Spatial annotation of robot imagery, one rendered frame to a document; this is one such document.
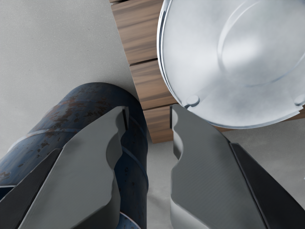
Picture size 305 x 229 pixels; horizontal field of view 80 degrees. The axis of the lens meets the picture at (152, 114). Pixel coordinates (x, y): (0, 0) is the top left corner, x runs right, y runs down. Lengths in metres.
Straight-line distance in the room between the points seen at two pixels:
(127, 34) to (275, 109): 0.28
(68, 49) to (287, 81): 0.65
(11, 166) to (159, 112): 0.30
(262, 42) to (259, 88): 0.08
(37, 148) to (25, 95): 0.49
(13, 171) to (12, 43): 0.52
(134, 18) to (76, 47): 0.44
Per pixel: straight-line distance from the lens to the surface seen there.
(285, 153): 1.14
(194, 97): 0.32
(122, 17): 0.32
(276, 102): 0.37
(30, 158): 0.44
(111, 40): 0.70
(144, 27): 0.32
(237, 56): 0.30
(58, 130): 0.49
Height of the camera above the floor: 0.67
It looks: 57 degrees down
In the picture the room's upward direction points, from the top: 179 degrees counter-clockwise
